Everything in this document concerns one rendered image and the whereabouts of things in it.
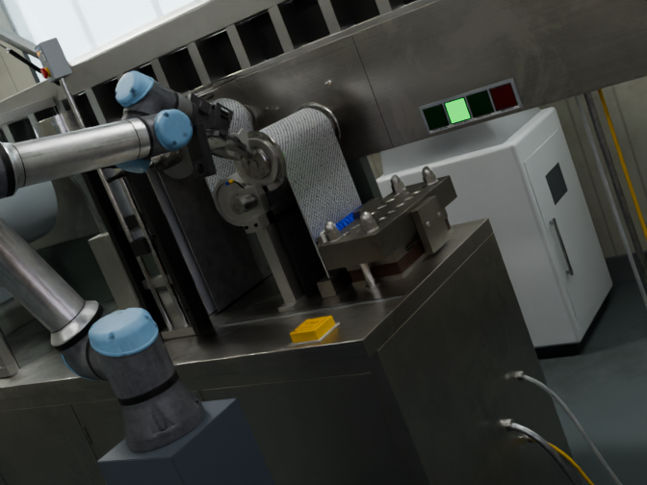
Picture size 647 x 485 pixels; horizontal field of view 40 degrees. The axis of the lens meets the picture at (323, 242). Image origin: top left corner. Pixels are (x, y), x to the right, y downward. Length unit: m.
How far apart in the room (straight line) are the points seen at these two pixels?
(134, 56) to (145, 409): 1.32
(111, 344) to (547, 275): 2.14
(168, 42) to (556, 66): 1.11
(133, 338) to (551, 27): 1.10
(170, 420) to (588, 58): 1.15
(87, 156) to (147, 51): 1.07
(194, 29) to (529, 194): 1.43
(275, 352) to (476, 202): 1.69
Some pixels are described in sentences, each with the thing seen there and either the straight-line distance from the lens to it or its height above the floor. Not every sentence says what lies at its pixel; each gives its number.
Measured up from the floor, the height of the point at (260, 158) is 1.26.
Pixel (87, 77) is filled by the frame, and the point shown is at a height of 1.61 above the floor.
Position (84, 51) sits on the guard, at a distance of 2.84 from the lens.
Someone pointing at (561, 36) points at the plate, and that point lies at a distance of 2.03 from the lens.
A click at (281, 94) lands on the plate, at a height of 1.36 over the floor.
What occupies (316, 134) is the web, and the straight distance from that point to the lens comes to 2.16.
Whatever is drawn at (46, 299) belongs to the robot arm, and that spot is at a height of 1.20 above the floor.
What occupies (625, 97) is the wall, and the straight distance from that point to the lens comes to 3.88.
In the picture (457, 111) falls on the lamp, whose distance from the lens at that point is 2.15.
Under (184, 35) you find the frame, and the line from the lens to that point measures 2.55.
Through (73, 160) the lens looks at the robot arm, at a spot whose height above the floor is 1.42.
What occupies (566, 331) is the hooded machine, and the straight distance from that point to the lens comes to 3.50.
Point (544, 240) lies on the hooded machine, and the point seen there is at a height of 0.49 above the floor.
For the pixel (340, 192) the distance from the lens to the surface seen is 2.19.
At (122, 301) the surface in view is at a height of 0.97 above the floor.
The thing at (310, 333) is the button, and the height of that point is 0.92.
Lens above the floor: 1.45
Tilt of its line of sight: 12 degrees down
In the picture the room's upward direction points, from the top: 22 degrees counter-clockwise
